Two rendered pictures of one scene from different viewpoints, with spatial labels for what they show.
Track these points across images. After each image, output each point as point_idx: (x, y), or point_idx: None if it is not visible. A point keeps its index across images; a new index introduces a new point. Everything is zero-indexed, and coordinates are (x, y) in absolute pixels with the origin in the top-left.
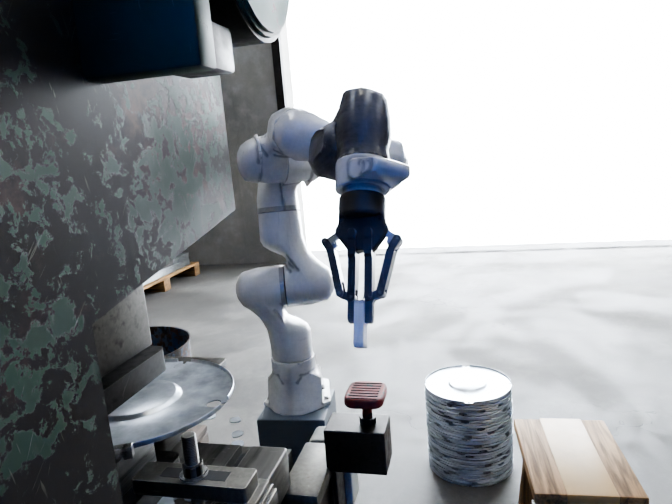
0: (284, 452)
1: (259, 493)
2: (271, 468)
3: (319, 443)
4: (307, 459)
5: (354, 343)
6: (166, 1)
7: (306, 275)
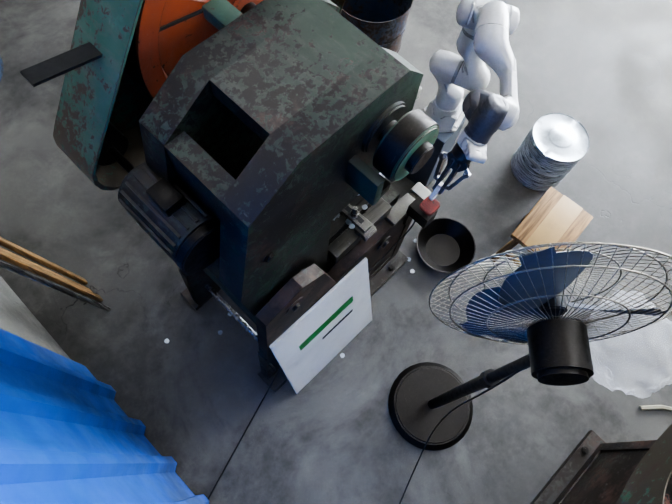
0: (389, 208)
1: (369, 231)
2: (381, 214)
3: (411, 197)
4: (402, 203)
5: (429, 197)
6: (368, 192)
7: (470, 79)
